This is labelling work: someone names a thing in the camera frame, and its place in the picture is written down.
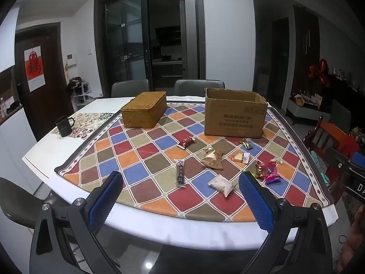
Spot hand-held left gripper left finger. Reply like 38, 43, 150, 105
29, 171, 124, 274

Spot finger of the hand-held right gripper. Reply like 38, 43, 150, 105
351, 151, 365, 166
324, 148, 352, 174

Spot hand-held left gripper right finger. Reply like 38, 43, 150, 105
238, 171, 334, 274

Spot red candy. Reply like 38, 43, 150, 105
255, 161, 266, 180

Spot pink snack packet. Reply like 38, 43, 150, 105
262, 162, 280, 184

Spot white snack packet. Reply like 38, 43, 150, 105
208, 175, 238, 197

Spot clear packet with yellow snack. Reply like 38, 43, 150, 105
230, 151, 251, 164

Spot tan snack packet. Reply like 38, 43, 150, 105
200, 148, 224, 171

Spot long black snack bar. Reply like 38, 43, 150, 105
174, 159, 186, 188

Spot brown cardboard box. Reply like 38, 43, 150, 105
204, 87, 269, 139

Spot dark red snack packet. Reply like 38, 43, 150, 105
177, 137, 195, 150

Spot person's right hand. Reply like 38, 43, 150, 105
335, 205, 365, 274

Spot teal cloth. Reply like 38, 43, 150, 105
309, 150, 331, 184

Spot low white cabinet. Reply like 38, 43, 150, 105
286, 96, 331, 125

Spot floral patterned placemat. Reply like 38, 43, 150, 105
51, 111, 117, 140

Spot red foil balloons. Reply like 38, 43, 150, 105
308, 59, 332, 88

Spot dark mug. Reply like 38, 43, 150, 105
55, 116, 75, 137

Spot woven wicker lidded basket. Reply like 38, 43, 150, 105
120, 91, 168, 129

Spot white shoe rack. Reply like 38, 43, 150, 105
67, 77, 92, 112

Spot brown wooden door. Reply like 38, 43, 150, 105
14, 23, 75, 142

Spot red and white door poster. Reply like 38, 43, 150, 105
24, 46, 46, 92

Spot sliding glass door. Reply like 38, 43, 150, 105
94, 0, 206, 98

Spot silver refrigerator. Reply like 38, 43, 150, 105
179, 0, 200, 80

